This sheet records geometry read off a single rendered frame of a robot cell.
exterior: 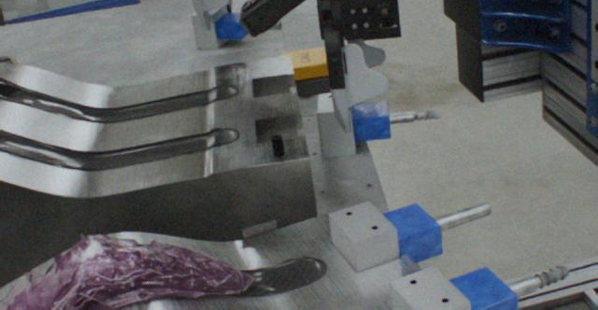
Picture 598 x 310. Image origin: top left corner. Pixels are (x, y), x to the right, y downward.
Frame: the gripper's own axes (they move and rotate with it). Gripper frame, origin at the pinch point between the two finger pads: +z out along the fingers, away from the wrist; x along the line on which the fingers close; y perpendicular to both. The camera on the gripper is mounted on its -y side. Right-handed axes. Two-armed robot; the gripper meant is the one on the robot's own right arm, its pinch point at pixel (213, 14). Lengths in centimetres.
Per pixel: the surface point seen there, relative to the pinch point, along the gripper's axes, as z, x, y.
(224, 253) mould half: -2, -61, 31
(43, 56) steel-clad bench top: 4.5, -6.0, -28.9
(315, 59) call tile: 0.9, -15.0, 21.6
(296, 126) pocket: -3, -42, 30
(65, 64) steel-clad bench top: 4.5, -9.3, -22.1
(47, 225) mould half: -2, -60, 12
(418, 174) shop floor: 85, 103, -1
